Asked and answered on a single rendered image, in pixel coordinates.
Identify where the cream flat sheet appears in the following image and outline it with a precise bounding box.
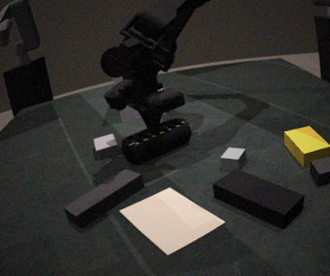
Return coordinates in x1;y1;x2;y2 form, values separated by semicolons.
119;188;226;257

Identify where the yellow rectangular block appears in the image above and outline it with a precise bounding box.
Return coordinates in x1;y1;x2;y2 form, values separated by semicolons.
284;126;330;168

